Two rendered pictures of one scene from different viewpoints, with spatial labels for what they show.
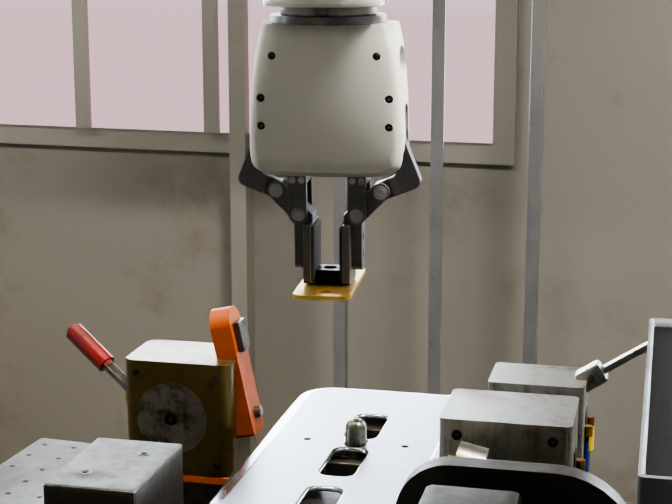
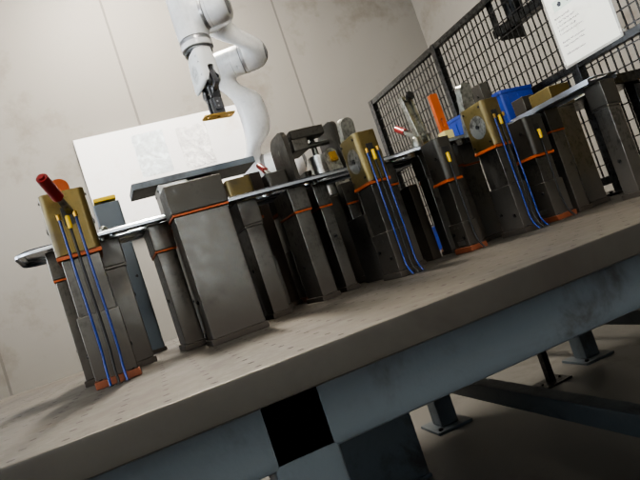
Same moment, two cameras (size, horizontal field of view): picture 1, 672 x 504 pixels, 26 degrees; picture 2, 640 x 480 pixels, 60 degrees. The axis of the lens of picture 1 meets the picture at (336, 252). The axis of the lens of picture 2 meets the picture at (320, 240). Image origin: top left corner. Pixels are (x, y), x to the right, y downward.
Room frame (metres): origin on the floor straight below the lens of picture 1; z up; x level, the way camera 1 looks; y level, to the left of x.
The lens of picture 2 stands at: (1.65, 1.24, 0.78)
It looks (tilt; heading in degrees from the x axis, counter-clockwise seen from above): 3 degrees up; 234
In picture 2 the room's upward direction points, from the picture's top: 19 degrees counter-clockwise
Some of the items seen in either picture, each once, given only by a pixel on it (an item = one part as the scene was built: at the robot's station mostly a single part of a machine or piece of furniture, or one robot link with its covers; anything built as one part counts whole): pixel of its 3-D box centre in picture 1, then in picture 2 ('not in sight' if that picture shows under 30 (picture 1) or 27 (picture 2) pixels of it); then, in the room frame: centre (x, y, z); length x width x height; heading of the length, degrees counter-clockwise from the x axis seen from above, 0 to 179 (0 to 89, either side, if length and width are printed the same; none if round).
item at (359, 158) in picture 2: not in sight; (382, 205); (0.77, 0.30, 0.87); 0.12 x 0.07 x 0.35; 77
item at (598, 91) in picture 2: not in sight; (618, 138); (0.27, 0.61, 0.84); 0.05 x 0.05 x 0.29; 77
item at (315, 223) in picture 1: (293, 229); (217, 99); (0.95, 0.03, 1.27); 0.03 x 0.03 x 0.07; 82
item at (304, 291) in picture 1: (330, 276); (218, 114); (0.95, 0.00, 1.24); 0.08 x 0.04 x 0.01; 172
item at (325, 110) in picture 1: (329, 87); (204, 69); (0.95, 0.00, 1.37); 0.10 x 0.07 x 0.11; 82
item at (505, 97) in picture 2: not in sight; (491, 120); (-0.15, 0.01, 1.09); 0.30 x 0.17 x 0.13; 81
